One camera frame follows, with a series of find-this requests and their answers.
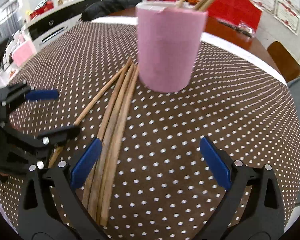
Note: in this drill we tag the black jacket on chair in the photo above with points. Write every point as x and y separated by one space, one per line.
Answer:
106 7

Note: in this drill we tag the black and white sideboard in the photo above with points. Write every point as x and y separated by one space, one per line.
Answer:
50 25

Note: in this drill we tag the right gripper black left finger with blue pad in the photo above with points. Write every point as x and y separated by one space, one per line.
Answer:
49 207

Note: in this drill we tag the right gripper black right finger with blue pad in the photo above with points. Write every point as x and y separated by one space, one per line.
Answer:
264 215

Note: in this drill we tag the pink box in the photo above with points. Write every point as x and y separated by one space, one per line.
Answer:
23 52

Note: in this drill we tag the pink cylindrical utensil holder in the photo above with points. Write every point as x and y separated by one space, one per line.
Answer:
168 43

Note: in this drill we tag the red box on sideboard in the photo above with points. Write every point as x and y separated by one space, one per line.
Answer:
42 7

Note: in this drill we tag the brown wooden chair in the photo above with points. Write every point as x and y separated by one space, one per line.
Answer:
285 62

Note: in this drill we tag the red paper bag large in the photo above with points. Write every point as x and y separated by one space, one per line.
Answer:
236 12

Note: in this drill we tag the brown polka dot tablecloth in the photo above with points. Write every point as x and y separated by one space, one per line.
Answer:
163 188

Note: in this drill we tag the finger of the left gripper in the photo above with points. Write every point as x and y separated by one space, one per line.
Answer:
59 136
15 95

